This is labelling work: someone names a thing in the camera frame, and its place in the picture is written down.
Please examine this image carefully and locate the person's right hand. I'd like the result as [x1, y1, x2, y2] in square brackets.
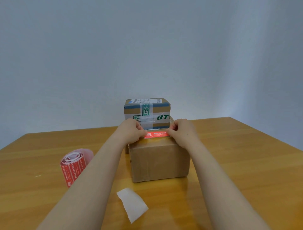
[165, 118, 202, 150]

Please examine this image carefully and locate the person's left hand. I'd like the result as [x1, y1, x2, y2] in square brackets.
[115, 118, 147, 145]

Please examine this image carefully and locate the wide cardboard box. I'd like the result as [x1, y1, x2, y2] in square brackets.
[124, 117, 175, 154]

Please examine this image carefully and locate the box with green GT tape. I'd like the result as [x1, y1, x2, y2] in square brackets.
[123, 98, 171, 130]

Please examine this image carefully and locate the single red label paper sticker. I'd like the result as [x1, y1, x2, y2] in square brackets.
[144, 130, 171, 139]

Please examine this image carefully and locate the cardboard box with torn tape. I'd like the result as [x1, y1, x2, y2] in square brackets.
[128, 129, 191, 184]

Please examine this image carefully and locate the roll of red stickers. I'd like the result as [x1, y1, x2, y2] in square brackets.
[59, 148, 94, 188]

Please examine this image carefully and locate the white backing paper piece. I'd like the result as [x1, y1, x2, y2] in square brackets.
[116, 188, 149, 225]

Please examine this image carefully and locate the person's left forearm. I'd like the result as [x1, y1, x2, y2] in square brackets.
[37, 136, 129, 230]

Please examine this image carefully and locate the person's right forearm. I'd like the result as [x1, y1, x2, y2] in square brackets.
[188, 141, 271, 230]

